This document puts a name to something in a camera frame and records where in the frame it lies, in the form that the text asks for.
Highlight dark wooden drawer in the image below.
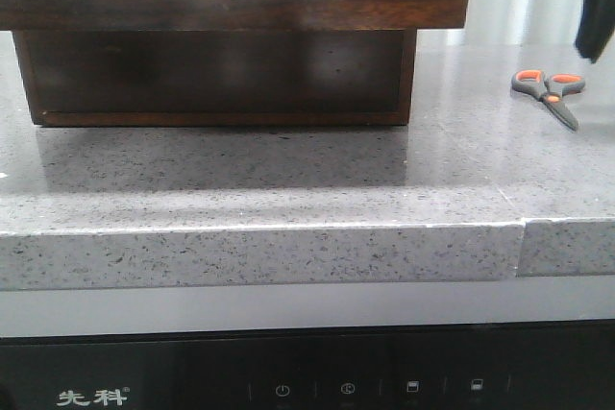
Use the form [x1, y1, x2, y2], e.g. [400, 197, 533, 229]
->
[21, 29, 405, 114]
[1, 0, 468, 32]

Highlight grey orange scissors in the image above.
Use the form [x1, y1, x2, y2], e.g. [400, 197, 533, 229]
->
[511, 69, 585, 132]

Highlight dark wooden drawer cabinet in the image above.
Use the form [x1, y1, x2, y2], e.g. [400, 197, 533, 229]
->
[12, 28, 418, 128]

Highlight black appliance control panel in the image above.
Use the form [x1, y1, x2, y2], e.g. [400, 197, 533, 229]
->
[1, 320, 614, 409]

